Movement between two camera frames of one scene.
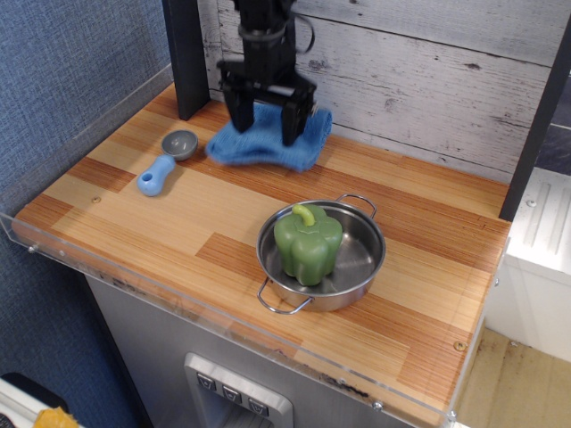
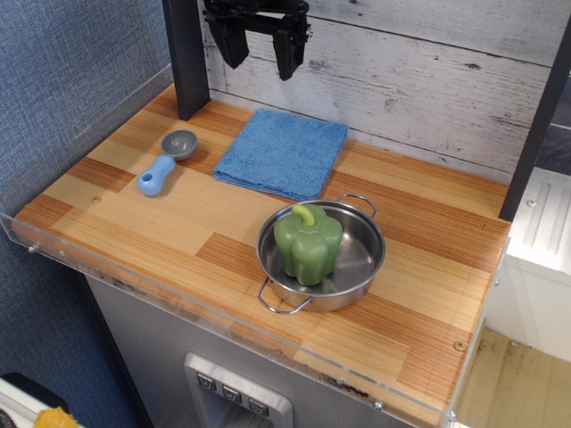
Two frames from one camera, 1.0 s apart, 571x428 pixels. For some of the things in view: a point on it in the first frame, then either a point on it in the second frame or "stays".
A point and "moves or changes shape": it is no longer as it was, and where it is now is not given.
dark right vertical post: (557, 77) stays
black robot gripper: (268, 68) to (286, 20)
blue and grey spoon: (177, 145) stays
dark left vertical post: (187, 55) stays
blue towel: (263, 144) moves or changes shape
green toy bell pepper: (308, 241) stays
